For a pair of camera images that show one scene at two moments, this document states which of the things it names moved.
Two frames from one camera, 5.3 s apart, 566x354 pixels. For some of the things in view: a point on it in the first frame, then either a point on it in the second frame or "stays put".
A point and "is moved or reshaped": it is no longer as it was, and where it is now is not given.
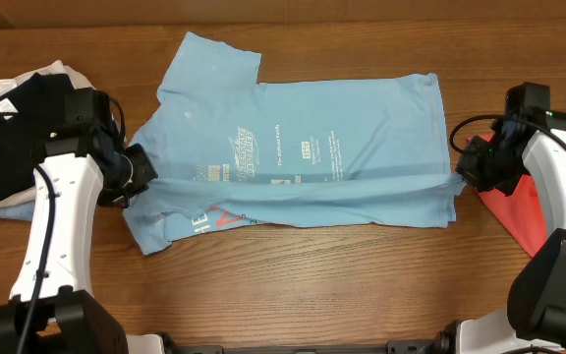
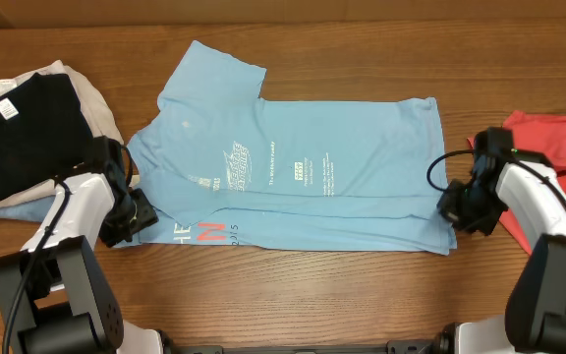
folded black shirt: x=7 y=141 stays put
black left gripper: x=145 y=173 → x=146 y=216
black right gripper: x=467 y=168 → x=449 y=209
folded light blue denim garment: x=21 y=211 stays put
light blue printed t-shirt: x=230 y=150 is moved or reshaped
